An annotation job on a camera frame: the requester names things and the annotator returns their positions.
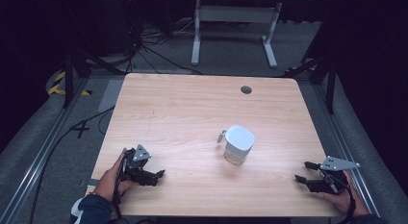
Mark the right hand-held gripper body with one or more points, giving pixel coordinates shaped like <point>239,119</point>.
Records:
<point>332,182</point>

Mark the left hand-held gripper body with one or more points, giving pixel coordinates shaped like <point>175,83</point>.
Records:
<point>132,164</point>

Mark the person's right hand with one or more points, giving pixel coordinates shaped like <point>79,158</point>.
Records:
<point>341,201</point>

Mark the person's left hand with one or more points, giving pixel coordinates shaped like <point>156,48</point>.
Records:
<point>109,182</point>

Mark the black tripod stand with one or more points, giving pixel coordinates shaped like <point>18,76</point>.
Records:
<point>330,83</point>
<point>69,73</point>

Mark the aluminium floor rail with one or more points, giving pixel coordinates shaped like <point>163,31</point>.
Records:
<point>41,156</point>
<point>348,153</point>

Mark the white metal desk frame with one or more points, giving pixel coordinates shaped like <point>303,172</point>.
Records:
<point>235,15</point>

